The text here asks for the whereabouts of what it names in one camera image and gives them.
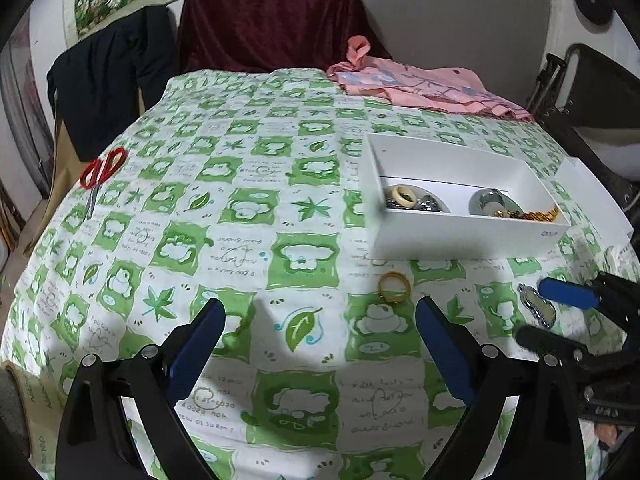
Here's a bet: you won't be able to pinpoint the dark bead bracelet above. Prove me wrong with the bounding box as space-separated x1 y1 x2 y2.
384 187 448 213

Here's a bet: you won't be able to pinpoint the dark red velvet cloth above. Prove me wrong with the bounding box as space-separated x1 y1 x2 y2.
177 0 393 75

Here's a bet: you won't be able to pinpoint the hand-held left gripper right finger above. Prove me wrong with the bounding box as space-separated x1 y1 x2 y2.
415 296 587 480

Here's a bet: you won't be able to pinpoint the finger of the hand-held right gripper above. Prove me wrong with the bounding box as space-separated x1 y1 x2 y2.
515 325 640 378
537 271 640 331

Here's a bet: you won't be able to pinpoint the black garment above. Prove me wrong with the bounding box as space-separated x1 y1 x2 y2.
46 5 178 163

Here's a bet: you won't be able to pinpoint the white box lid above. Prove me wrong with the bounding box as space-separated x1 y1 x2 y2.
555 156 633 243

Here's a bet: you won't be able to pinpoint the amber yellow ring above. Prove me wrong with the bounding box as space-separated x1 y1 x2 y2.
377 271 412 305

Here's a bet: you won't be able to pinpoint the pink floral cloth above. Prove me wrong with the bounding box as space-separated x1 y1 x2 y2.
327 35 536 123

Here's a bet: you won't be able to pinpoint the green white checked tablecloth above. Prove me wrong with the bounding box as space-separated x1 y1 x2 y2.
0 67 636 480

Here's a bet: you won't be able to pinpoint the black folding chair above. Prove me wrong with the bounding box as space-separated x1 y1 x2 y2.
522 42 640 201

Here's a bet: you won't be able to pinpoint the pale jade bangle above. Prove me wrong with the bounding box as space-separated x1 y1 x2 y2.
384 185 451 214

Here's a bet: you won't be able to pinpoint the white cardboard box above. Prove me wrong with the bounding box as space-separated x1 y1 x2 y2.
360 131 573 261

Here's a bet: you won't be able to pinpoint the amber bead bracelet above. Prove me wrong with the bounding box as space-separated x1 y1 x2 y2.
492 205 560 223

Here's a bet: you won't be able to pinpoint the cream ivory ring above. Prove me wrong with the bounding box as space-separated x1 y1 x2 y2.
390 185 417 209

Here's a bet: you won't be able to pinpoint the silver framed pendant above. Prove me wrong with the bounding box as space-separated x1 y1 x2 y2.
517 283 557 329

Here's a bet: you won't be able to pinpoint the red handled scissors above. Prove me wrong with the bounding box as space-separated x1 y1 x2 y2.
80 146 128 221

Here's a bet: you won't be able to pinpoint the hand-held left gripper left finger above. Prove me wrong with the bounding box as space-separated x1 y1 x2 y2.
55 297 227 480

